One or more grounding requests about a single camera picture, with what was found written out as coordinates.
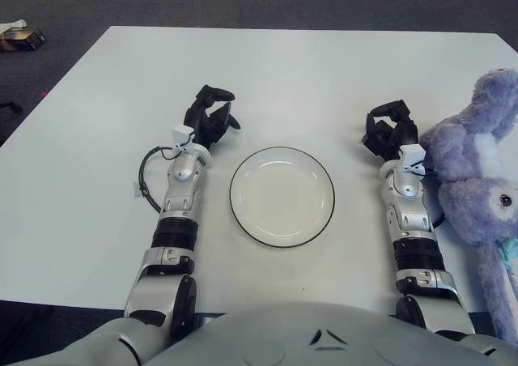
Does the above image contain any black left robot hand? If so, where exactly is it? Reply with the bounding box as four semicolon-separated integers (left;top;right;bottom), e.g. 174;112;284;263
182;83;243;147

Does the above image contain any white crumpled floor object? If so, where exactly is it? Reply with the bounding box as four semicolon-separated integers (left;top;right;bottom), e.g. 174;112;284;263
0;17;28;33

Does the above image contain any purple plush bunny doll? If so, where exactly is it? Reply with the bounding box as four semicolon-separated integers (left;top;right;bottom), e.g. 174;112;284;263
419;66;518;343

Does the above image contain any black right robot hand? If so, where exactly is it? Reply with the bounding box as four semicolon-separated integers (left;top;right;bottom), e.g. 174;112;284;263
358;99;420;163

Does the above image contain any white plate with black rim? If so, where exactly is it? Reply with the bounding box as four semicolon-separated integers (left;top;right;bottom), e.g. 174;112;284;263
229;146;337;249

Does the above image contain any black box on floor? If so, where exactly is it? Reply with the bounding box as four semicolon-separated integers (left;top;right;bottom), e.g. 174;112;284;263
0;28;45;53

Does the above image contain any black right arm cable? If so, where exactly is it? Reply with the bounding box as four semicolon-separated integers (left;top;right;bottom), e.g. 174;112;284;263
418;161;446;228

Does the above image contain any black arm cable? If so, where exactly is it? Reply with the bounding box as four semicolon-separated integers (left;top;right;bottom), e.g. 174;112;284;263
139;146;191;213
418;161;446;228

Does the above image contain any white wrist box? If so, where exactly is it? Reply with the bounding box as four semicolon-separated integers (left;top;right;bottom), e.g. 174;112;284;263
169;125;194;147
398;143;428;168

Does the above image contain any silver robot torso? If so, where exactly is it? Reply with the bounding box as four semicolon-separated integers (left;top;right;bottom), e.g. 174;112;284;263
0;300;518;366

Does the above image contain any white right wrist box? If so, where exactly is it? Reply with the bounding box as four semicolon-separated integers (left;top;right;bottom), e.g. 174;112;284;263
398;143;428;168

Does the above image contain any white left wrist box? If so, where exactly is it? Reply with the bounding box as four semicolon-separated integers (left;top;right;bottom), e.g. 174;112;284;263
169;125;194;147

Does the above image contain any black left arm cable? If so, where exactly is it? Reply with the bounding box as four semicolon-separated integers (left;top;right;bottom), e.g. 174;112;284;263
139;146;191;213

